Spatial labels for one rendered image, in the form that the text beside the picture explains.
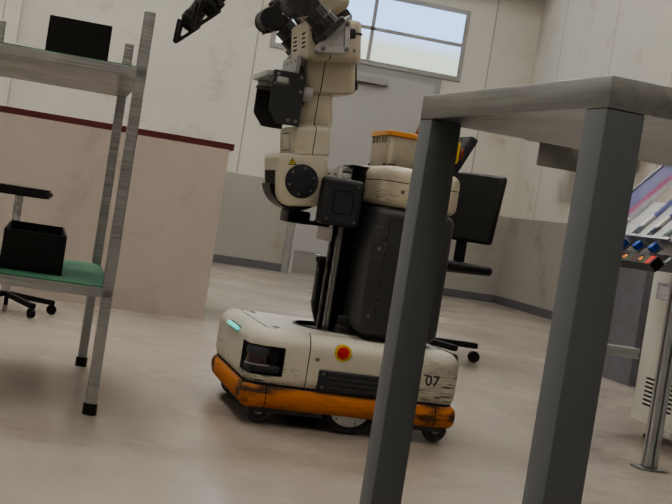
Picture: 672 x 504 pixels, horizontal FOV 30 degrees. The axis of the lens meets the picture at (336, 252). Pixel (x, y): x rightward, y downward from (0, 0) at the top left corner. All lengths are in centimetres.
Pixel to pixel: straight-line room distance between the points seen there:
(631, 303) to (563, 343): 563
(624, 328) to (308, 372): 337
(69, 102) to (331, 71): 851
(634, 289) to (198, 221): 231
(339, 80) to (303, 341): 82
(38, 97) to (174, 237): 601
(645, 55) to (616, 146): 979
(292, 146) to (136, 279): 272
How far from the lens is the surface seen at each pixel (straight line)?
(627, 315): 681
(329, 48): 374
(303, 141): 384
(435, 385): 380
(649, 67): 1083
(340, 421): 375
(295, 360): 368
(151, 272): 645
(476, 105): 141
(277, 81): 381
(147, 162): 643
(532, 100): 129
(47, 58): 343
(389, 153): 392
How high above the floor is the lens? 64
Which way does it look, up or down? 2 degrees down
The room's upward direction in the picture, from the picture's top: 9 degrees clockwise
